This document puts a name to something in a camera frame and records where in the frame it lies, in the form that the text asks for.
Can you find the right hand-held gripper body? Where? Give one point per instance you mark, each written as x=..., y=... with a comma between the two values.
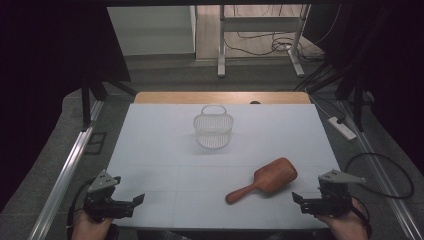
x=333, y=200

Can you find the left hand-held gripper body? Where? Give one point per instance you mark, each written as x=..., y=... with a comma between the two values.
x=101, y=201

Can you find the brown wooden hairbrush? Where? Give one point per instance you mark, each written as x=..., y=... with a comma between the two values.
x=266, y=180

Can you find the white plastic basket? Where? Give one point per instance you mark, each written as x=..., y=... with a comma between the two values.
x=213, y=128

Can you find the person's right hand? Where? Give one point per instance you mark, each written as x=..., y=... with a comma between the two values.
x=346, y=226

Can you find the person's left hand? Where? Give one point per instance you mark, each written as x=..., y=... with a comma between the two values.
x=88, y=228

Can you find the white table cover board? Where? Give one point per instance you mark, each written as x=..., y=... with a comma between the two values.
x=186, y=173

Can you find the white power strip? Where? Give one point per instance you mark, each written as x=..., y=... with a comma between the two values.
x=343, y=130

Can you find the black plug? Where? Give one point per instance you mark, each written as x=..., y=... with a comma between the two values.
x=340, y=120

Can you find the black metal stand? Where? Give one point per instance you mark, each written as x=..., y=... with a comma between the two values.
x=358, y=100
x=87, y=100

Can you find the wooden table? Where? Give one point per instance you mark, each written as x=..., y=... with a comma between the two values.
x=186, y=97

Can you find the white cabinet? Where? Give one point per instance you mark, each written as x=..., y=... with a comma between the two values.
x=150, y=30

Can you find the aluminium rail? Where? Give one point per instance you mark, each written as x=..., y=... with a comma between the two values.
x=63, y=183
x=383, y=170

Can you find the black floor bracket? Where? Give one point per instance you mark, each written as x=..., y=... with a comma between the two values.
x=96, y=143

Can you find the white metal desk frame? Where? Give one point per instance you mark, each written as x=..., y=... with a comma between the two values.
x=260, y=25

